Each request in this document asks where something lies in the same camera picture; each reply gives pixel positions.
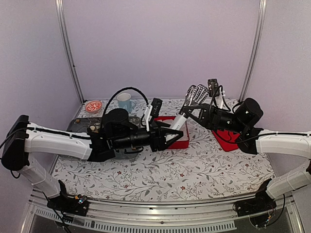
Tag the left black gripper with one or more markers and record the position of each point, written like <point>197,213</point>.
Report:
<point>157,134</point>

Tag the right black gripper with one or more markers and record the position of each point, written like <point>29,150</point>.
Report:
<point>215,116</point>

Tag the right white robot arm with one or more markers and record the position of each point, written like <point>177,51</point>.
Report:
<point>254,140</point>

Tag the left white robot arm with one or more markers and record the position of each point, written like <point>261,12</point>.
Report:
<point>115,133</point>

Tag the red chocolate box base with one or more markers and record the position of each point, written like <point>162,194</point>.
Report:
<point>183,142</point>

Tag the white plastic box insert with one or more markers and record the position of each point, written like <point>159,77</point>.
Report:
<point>183,128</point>

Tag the red box lid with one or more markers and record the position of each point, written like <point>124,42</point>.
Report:
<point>226,140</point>

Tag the floral tablecloth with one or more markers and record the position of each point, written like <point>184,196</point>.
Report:
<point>201,171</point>

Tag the light blue mug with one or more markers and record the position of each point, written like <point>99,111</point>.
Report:
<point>124,102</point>

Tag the red patterned small bowl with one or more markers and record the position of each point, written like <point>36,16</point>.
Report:
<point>93,106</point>

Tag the green floral tray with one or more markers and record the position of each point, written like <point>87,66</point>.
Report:
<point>80,125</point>

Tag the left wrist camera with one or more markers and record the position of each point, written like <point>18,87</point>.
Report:
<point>156,106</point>

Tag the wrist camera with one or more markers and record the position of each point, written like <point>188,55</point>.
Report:
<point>156,106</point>
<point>212,85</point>

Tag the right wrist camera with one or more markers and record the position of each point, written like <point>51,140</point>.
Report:
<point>212,85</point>

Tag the front aluminium rail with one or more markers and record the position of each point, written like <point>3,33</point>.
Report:
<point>191,216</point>

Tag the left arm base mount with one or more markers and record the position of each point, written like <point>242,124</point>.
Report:
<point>77,205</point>

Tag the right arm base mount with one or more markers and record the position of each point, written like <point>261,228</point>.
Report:
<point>259,203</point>

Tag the right aluminium frame post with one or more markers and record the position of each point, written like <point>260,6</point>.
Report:
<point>255,48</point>

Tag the aluminium frame post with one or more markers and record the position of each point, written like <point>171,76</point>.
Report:
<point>255,48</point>
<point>66,43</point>

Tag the left aluminium frame post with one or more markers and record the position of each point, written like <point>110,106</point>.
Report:
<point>66,43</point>

